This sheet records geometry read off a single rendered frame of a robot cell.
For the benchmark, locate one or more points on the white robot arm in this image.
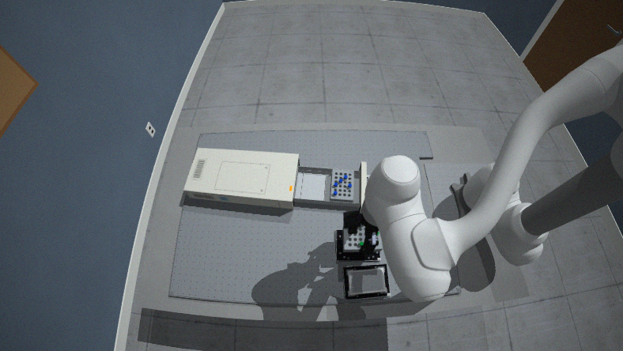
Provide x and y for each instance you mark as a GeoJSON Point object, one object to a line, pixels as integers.
{"type": "Point", "coordinates": [420, 252]}

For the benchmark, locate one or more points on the black rectangular frame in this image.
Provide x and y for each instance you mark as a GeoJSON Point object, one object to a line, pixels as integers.
{"type": "Point", "coordinates": [345, 270]}

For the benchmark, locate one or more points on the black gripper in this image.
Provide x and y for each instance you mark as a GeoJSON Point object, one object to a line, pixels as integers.
{"type": "Point", "coordinates": [370, 240]}

